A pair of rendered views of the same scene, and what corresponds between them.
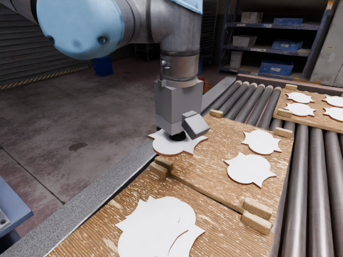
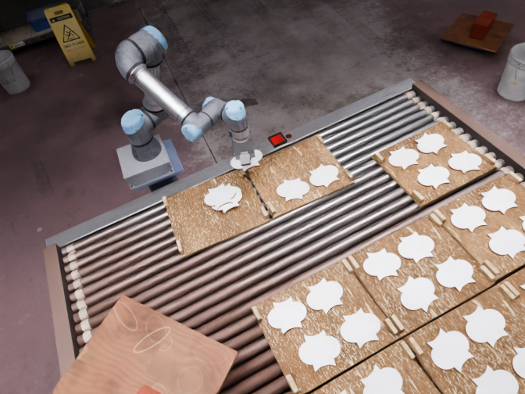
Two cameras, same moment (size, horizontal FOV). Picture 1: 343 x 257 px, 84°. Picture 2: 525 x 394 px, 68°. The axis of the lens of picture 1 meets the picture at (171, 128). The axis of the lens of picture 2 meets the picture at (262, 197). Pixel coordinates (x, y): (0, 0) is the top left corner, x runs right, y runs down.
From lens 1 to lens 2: 1.40 m
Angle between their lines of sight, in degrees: 36
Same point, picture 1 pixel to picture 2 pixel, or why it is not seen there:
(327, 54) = not seen: outside the picture
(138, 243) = (212, 198)
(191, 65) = (239, 135)
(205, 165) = (272, 178)
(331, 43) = not seen: outside the picture
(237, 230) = (255, 213)
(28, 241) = (179, 183)
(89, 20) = (191, 136)
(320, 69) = not seen: outside the picture
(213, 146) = (289, 167)
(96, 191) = (211, 171)
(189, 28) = (235, 124)
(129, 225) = (212, 191)
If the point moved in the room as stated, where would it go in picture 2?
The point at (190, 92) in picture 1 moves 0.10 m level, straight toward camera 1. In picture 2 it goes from (243, 144) to (228, 159)
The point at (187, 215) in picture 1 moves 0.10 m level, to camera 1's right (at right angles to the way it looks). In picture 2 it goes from (237, 197) to (255, 205)
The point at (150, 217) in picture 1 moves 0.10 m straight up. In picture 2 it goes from (222, 191) to (217, 177)
